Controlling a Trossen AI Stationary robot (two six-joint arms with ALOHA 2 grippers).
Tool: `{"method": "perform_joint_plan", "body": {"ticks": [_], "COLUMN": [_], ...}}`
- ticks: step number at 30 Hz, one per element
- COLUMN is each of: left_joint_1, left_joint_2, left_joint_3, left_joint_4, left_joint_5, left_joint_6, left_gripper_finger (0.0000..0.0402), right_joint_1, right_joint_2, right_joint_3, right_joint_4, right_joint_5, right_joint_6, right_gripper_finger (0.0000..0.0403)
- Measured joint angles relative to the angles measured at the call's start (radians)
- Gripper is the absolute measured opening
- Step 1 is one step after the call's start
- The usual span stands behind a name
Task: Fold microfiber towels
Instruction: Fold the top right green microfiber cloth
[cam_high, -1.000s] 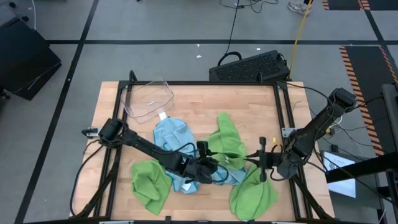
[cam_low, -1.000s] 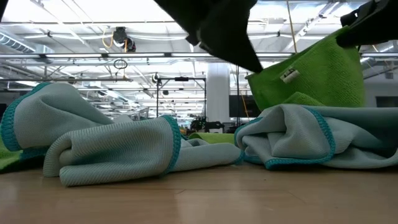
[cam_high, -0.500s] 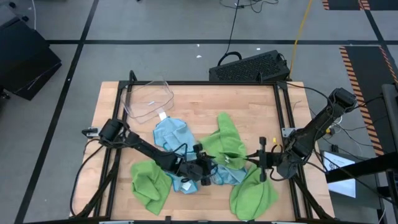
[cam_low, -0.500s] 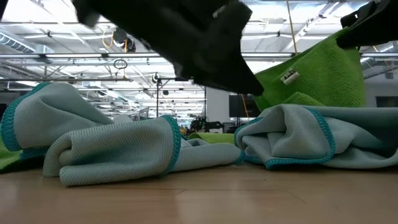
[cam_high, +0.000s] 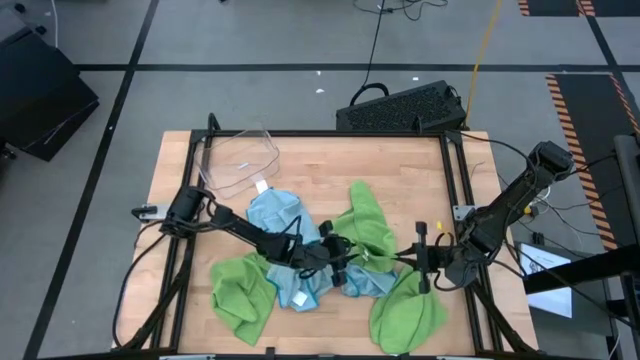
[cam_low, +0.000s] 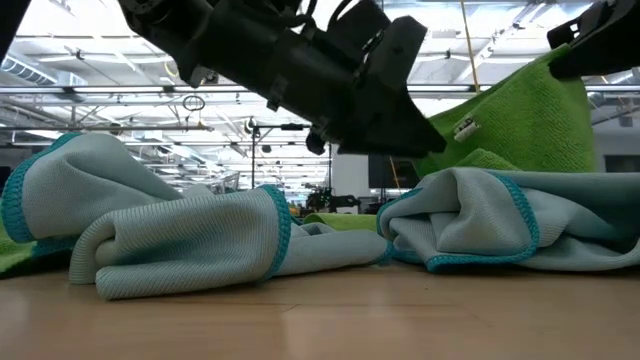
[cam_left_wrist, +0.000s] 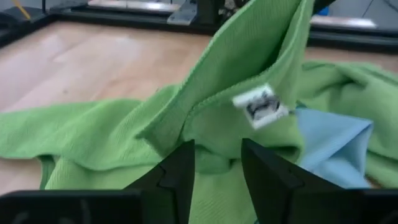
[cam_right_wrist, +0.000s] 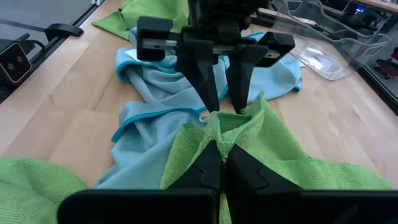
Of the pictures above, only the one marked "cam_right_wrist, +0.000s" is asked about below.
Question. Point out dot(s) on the black edge clamp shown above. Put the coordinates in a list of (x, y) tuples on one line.
[(63, 29)]

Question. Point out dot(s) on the red and black cart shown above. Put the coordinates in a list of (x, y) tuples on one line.
[(388, 67)]

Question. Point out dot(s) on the green microfiber towel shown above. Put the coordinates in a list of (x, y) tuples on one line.
[(28, 189), (280, 149), (146, 15)]

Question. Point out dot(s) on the black two-lens camera box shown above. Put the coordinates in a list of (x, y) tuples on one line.
[(14, 63)]

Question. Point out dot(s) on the clear plastic bin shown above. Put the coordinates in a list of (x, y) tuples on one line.
[(342, 40)]

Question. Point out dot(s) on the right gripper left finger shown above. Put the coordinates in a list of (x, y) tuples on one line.
[(140, 207)]

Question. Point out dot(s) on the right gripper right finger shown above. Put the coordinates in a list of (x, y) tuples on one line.
[(295, 208)]

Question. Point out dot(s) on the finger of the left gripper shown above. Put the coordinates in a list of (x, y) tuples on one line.
[(199, 62), (242, 71)]

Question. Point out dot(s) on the black device blue light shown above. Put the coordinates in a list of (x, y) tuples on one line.
[(354, 20)]

